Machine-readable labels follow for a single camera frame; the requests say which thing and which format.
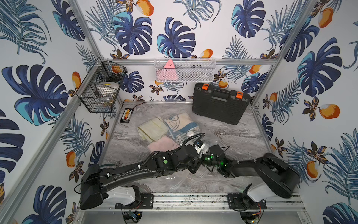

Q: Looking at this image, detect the pink towel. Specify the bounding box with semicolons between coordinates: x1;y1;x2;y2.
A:
147;136;179;153

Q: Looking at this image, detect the blue white patterned towel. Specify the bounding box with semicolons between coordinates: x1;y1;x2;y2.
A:
164;113;200;141

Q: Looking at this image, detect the clear plastic vacuum bag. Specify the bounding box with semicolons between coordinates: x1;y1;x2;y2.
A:
117;109;227;194

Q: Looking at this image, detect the cream striped towel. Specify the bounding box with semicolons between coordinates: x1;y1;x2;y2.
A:
137;117;168;143

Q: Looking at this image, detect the black white striped towel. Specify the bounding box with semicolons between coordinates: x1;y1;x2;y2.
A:
176;132;189;145

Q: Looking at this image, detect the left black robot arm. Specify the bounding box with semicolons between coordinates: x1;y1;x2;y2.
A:
80;145;201;210

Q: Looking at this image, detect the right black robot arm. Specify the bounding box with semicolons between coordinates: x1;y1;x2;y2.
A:
201;145;300;202

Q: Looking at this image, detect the white round bag valve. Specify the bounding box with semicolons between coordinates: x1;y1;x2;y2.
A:
186;131;195;137

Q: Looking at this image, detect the black plastic tool case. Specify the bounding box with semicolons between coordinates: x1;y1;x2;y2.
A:
192;83;251;125

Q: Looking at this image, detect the small black battery box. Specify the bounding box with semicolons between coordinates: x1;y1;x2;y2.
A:
120;108;133;124

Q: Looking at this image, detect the pink triangular object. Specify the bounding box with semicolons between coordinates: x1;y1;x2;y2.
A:
157;59;178;82

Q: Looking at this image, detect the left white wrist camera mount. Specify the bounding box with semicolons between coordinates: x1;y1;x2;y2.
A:
194;140;205;155

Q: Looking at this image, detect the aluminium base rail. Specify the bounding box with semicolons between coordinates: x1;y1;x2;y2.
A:
84;193;306;212

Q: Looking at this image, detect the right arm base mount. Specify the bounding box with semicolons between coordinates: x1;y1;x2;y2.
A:
227;184;267;212

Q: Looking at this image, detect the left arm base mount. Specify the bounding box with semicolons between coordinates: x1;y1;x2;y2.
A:
115;186;154;210

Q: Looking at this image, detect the clear mesh wall tray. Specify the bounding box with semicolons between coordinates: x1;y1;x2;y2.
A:
154;58;216;83

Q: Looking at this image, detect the black wire basket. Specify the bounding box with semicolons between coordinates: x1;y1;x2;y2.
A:
76;58;128;113

